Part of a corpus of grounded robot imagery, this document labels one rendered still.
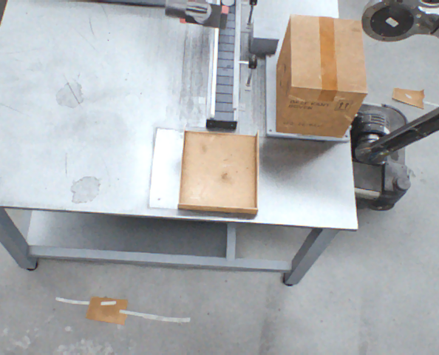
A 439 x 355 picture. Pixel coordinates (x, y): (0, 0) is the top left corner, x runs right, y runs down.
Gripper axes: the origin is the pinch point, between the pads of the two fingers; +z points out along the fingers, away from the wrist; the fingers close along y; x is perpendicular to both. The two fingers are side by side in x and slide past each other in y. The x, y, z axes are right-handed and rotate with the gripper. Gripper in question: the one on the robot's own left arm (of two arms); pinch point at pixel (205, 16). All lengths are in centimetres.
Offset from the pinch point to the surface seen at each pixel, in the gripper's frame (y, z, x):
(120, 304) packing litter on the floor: 23, 48, 125
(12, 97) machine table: 64, 13, 36
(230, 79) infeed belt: -10.3, 23.1, 18.4
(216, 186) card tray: -12, 1, 53
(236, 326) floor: -30, 49, 127
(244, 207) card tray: -22, -3, 58
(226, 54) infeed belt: -7.4, 30.1, 9.8
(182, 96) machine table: 5.7, 22.2, 27.1
